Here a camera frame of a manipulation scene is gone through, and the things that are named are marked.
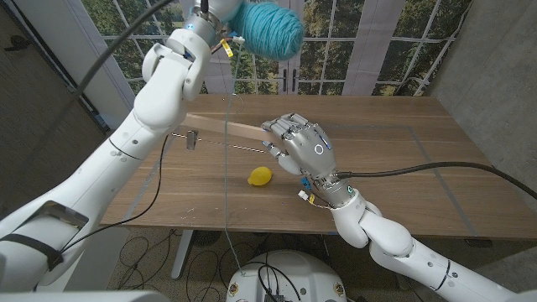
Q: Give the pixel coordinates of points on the white table leg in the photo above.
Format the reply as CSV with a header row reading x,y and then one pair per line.
x,y
182,256

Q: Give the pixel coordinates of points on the white floor board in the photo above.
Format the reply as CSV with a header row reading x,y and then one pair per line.
x,y
109,260

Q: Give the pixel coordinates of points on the teal yarn skein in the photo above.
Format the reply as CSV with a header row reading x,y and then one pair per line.
x,y
268,29

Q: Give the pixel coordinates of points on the printed forest window backdrop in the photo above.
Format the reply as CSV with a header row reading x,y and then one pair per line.
x,y
356,42

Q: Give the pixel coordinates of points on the dark ribbed round disc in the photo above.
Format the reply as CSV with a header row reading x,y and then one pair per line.
x,y
206,237

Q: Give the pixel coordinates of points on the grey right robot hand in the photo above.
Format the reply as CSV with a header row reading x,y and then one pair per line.
x,y
310,151

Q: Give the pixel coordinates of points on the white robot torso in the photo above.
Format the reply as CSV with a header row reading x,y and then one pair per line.
x,y
285,277

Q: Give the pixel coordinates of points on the yellow toy lemon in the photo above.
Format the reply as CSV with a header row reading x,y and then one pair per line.
x,y
260,176

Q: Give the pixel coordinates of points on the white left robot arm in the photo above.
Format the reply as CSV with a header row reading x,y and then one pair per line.
x,y
126,147

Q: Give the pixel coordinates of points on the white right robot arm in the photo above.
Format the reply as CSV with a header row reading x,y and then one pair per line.
x,y
390,239

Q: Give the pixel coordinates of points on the wooden stick clip hanger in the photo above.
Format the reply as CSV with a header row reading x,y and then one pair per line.
x,y
218,125

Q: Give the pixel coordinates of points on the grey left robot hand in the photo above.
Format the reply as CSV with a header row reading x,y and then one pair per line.
x,y
226,8

